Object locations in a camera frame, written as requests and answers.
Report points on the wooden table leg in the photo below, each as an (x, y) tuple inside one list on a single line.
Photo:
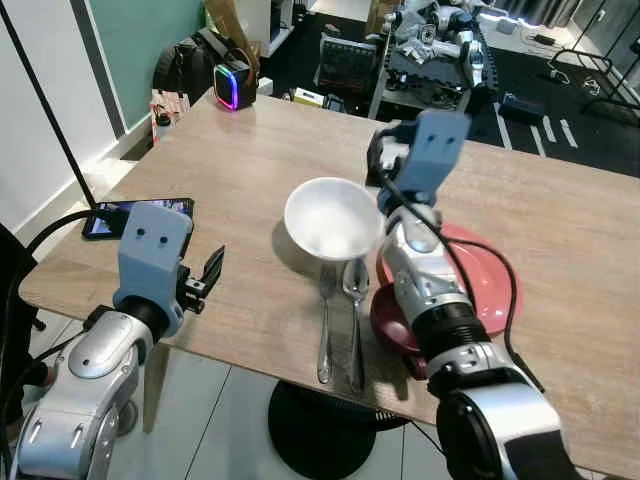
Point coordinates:
[(156, 385)]

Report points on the brown cardboard sheet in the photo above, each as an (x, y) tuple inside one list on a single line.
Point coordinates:
[(230, 30)]

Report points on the red plate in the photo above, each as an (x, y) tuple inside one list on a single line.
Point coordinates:
[(485, 275)]

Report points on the silver metal fork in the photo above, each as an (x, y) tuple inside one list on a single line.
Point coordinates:
[(326, 320)]

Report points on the black round table base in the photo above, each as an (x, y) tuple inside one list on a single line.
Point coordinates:
[(320, 440)]

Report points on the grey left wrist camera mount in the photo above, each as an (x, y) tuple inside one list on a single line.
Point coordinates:
[(152, 250)]

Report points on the person's leg with grey shoe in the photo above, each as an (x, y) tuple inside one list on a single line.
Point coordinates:
[(128, 418)]

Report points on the grey robot on cart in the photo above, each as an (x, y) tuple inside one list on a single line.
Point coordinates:
[(435, 50)]

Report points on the small yellow white device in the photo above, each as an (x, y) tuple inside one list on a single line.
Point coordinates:
[(308, 96)]

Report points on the thin black rod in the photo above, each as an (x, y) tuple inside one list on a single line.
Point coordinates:
[(45, 110)]

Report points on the black backpack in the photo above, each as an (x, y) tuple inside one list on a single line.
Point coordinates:
[(185, 65)]

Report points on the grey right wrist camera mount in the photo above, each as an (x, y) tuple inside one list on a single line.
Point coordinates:
[(435, 150)]

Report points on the black speaker with coloured lights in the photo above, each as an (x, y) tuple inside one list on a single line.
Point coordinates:
[(235, 85)]

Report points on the dark red cup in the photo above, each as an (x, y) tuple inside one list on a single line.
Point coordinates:
[(392, 320)]

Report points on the dark blue flat box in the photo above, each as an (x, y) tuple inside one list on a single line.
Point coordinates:
[(522, 107)]

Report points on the white conical bowl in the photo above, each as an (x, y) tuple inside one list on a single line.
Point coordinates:
[(330, 215)]

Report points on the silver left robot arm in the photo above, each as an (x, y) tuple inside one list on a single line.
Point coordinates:
[(85, 390)]

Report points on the black smartphone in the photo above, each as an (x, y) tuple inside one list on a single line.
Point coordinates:
[(110, 218)]

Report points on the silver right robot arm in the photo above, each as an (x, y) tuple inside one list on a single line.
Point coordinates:
[(450, 330)]

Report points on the silver metal spoon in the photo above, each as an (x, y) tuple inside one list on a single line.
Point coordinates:
[(354, 320)]

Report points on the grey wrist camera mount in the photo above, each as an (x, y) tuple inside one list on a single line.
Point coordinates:
[(152, 250), (435, 150)]

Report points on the black metal tube rack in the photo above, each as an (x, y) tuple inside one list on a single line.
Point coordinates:
[(590, 75)]

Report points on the black equipment case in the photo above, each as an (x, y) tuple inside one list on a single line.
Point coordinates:
[(345, 65)]

